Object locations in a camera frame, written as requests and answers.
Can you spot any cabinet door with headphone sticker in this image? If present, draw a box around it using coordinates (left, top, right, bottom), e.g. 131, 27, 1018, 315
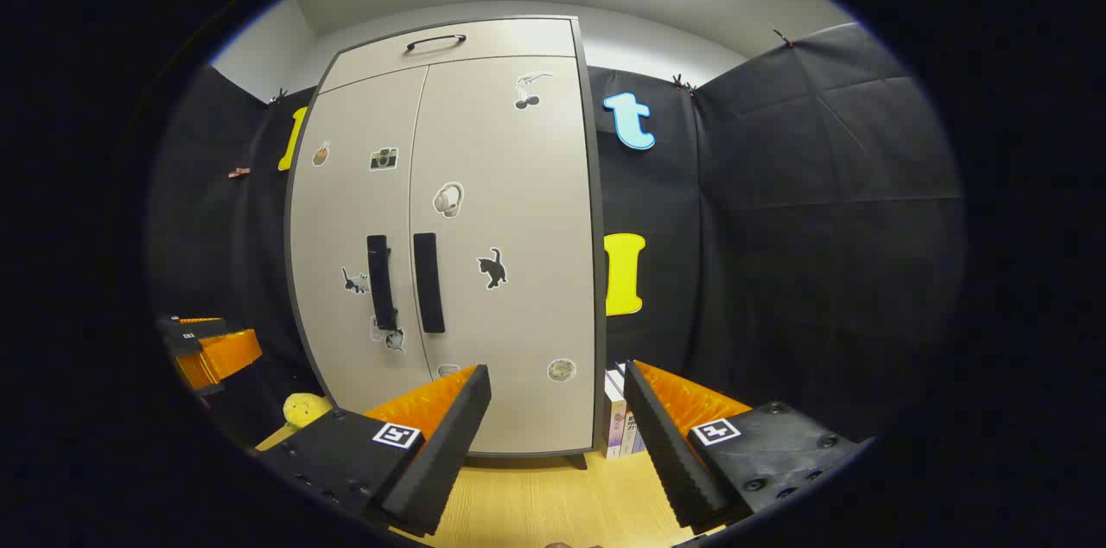
408, 55, 599, 456

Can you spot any cabinet door with camera sticker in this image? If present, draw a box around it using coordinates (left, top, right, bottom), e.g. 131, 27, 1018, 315
288, 67, 435, 419

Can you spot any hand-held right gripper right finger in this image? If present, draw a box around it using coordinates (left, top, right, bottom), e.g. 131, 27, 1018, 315
623, 360, 874, 532

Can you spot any yellow plush toy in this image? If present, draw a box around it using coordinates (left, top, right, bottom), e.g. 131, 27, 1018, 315
283, 392, 334, 430

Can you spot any grey double-door shoe cabinet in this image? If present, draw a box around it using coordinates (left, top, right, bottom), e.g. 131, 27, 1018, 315
283, 15, 608, 471

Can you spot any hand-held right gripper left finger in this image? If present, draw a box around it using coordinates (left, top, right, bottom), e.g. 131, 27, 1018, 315
257, 364, 493, 538

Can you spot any black door handle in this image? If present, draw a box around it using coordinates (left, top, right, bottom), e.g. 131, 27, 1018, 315
366, 234, 398, 333
412, 232, 447, 335

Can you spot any grey cabinet drawer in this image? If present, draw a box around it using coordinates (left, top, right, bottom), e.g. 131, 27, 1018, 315
318, 17, 578, 95

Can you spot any black backdrop cloth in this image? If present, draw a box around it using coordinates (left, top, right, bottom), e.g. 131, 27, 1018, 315
147, 22, 964, 454

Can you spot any thin paperback book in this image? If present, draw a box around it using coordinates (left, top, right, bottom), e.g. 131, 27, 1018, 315
603, 371, 628, 459
615, 362, 647, 456

